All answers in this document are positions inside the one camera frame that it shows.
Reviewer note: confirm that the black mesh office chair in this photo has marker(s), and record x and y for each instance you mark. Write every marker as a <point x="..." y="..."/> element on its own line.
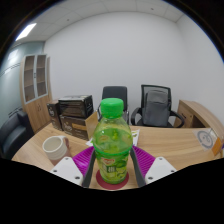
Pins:
<point x="136" y="115"/>

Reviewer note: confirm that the wooden shelf unit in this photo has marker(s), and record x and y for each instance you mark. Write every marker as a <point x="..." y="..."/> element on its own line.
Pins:
<point x="35" y="93"/>

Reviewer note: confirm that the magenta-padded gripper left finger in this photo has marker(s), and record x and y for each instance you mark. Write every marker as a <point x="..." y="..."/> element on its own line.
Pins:
<point x="68" y="168"/>

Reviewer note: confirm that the dark brown gold-print carton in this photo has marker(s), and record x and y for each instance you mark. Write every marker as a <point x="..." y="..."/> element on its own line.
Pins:
<point x="73" y="127"/>

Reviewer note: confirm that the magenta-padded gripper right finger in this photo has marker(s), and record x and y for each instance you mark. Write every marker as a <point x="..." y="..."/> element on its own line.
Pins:
<point x="160" y="168"/>

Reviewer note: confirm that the dark grey office chair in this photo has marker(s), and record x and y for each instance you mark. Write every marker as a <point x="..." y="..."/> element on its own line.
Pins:
<point x="115" y="91"/>

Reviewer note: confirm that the wooden side desk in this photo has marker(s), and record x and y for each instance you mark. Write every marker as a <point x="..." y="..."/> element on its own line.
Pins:
<point x="198" y="116"/>

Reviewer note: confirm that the orange flat box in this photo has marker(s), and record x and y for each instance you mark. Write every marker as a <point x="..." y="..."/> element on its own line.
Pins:
<point x="217" y="146"/>

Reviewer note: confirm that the black sofa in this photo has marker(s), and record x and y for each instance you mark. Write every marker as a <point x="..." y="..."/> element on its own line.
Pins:
<point x="13" y="133"/>

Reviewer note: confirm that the white sheet with circle print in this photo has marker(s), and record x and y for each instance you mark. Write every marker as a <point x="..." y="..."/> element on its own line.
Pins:
<point x="204" y="139"/>

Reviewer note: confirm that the white and pink ribbed mug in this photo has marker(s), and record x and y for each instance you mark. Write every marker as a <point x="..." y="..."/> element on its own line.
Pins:
<point x="54" y="147"/>

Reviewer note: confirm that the grey backpack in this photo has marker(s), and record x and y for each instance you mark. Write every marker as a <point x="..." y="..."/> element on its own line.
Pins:
<point x="155" y="108"/>

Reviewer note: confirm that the small dark brown carton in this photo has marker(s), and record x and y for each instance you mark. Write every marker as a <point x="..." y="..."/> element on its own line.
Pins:
<point x="53" y="113"/>

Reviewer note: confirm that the ceiling light panel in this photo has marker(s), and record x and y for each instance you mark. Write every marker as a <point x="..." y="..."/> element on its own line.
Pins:
<point x="26" y="31"/>

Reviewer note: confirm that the green drink bottle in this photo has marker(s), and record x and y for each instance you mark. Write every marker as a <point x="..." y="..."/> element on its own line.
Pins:
<point x="112" y="143"/>

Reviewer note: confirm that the black glossy carton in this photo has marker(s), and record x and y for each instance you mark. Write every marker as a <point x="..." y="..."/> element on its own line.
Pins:
<point x="76" y="106"/>

